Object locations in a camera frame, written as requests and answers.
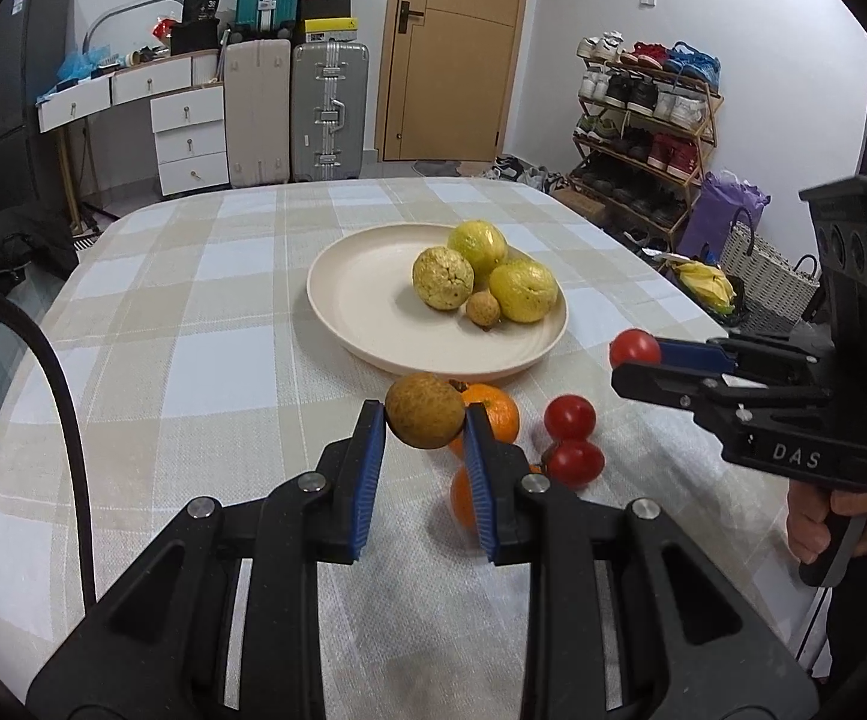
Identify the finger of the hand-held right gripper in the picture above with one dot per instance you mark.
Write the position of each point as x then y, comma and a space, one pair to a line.
666, 384
692, 355

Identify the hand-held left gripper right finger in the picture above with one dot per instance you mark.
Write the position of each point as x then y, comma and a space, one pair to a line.
480, 480

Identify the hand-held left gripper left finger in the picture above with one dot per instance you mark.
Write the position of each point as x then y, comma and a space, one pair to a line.
369, 480

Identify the red tomato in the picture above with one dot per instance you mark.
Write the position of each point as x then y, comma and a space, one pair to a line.
570, 416
574, 461
632, 349

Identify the brown longan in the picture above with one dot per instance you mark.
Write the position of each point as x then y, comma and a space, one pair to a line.
426, 411
483, 310

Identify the smooth yellow-green guava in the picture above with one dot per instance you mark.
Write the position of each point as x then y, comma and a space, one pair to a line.
478, 244
523, 290

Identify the cream round plate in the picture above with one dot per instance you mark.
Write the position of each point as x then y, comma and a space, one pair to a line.
366, 300

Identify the rough yellow-green guava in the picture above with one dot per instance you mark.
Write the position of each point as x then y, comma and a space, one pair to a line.
443, 277

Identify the person's right hand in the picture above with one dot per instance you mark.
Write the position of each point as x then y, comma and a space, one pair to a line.
808, 521

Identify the orange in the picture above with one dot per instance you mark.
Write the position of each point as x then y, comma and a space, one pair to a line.
462, 499
497, 412

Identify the woven basket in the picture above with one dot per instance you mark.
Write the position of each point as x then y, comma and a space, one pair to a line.
767, 270

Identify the purple bag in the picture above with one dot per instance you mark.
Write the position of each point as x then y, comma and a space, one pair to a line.
726, 206

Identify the small cardboard box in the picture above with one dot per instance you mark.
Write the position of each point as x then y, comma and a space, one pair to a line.
579, 204

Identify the wooden shoe rack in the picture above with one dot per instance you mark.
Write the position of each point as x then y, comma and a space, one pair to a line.
707, 127

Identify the pile of sneakers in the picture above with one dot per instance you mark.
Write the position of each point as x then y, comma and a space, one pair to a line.
527, 172

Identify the shoe rack with shoes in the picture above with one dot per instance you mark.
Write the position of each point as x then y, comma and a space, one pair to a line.
651, 97

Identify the wooden door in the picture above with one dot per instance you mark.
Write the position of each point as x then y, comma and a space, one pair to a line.
456, 75

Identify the silver suitcase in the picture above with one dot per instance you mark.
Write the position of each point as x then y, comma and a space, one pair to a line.
328, 112

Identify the white desk with drawers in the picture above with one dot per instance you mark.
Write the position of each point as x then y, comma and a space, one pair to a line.
189, 142

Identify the beige suitcase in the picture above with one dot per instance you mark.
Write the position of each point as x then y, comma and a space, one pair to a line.
257, 112

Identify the black jacket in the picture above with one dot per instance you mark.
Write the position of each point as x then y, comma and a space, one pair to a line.
6, 247

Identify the yellow and black shoe box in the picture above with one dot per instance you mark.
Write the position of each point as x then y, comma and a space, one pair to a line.
330, 30

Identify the plain black shoe box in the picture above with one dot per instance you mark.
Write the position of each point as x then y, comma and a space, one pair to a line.
326, 8

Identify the red object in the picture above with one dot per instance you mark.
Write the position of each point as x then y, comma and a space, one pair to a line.
165, 28

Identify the black packet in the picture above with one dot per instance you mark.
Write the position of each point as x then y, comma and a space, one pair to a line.
202, 4

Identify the blue plastic bag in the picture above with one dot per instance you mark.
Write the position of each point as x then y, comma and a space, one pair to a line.
82, 64

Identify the grey curved metal tube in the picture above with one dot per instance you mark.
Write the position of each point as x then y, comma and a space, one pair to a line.
122, 9

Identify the dark grey refrigerator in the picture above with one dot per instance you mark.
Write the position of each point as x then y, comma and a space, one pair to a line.
13, 75

